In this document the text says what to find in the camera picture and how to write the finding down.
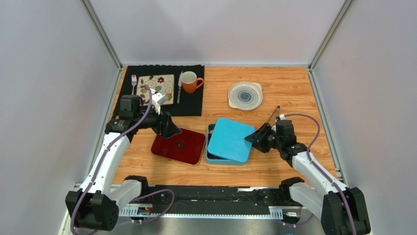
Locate metal tongs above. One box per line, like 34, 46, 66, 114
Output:
267, 105, 280, 126

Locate silver knife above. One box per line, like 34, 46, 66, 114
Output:
176, 71, 184, 104

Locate black placemat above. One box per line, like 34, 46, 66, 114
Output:
113, 65, 205, 117

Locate blue tin lid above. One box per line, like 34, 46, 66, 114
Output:
208, 117, 255, 163

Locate blue tin box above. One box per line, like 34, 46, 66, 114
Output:
206, 123, 245, 166

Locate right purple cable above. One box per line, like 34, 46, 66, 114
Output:
281, 113, 359, 235

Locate silver fork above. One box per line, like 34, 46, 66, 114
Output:
131, 75, 138, 95

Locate orange mug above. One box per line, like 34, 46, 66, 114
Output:
180, 71, 204, 94

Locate round blue-white plate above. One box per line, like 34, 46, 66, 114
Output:
228, 81, 263, 111

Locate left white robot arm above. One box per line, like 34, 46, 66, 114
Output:
65, 92, 182, 234

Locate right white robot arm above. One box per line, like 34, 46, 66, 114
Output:
245, 117, 371, 235

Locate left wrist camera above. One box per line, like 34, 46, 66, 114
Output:
150, 92, 168, 115

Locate floral square plate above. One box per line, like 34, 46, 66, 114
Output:
136, 74, 175, 106

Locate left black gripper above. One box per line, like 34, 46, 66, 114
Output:
134, 102, 181, 139

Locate red chocolate tray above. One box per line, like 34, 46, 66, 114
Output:
151, 128, 206, 165

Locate purple cable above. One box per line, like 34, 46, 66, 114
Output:
281, 113, 359, 235
69, 84, 177, 235

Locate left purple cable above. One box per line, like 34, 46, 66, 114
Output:
69, 84, 177, 235

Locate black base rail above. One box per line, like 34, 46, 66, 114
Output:
119, 185, 301, 219

